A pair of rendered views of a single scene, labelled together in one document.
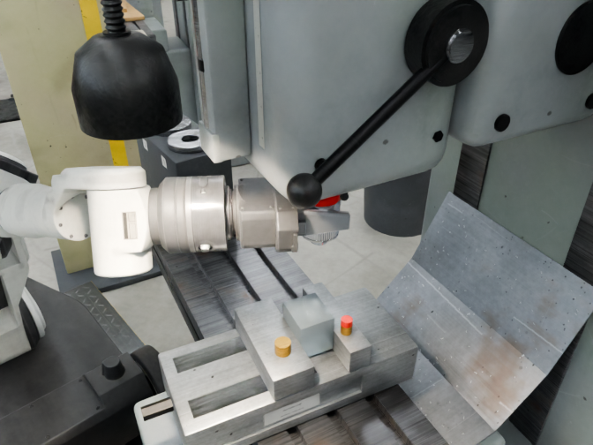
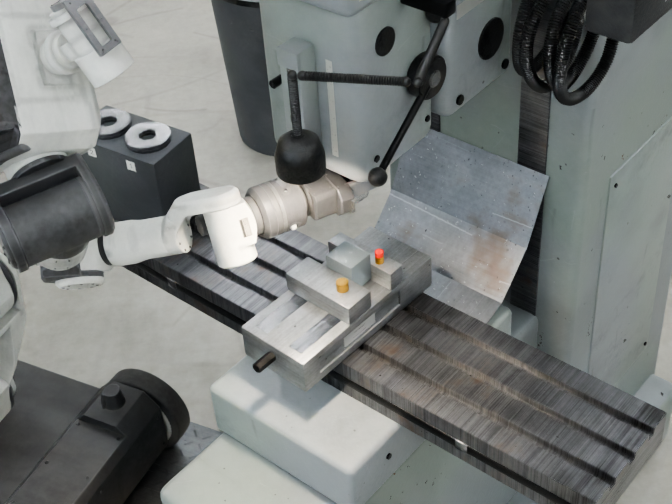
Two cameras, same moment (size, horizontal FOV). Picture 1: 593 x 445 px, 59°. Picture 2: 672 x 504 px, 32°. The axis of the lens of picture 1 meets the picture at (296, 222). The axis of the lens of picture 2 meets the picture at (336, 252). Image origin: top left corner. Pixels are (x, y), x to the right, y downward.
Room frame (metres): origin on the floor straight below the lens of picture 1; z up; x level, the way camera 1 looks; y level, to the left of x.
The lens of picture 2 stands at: (-0.93, 0.55, 2.43)
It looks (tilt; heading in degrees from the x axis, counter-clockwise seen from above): 41 degrees down; 340
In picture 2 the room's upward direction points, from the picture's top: 4 degrees counter-clockwise
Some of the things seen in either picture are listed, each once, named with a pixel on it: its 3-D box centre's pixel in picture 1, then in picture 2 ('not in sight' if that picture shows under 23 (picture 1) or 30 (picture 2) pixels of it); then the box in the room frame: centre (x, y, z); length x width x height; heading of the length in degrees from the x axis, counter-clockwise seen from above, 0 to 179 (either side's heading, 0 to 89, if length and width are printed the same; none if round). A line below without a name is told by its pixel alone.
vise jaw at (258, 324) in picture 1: (272, 345); (328, 290); (0.53, 0.03, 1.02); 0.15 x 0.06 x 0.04; 25
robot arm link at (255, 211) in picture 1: (242, 214); (305, 197); (0.52, 0.06, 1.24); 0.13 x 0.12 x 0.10; 6
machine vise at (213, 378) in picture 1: (288, 357); (339, 296); (0.54, 0.01, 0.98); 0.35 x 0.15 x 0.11; 115
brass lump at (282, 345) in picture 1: (282, 346); (342, 285); (0.50, 0.02, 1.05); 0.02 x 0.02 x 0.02
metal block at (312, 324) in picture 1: (308, 325); (348, 266); (0.55, -0.02, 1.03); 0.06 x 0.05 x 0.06; 25
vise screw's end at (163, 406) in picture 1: (157, 409); (264, 362); (0.46, 0.19, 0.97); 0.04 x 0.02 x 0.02; 115
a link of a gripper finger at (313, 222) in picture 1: (322, 223); (362, 187); (0.50, -0.03, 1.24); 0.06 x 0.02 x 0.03; 96
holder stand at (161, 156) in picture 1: (184, 172); (136, 169); (1.02, 0.24, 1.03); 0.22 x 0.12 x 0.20; 35
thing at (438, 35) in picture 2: not in sight; (431, 50); (0.33, -0.07, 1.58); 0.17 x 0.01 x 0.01; 140
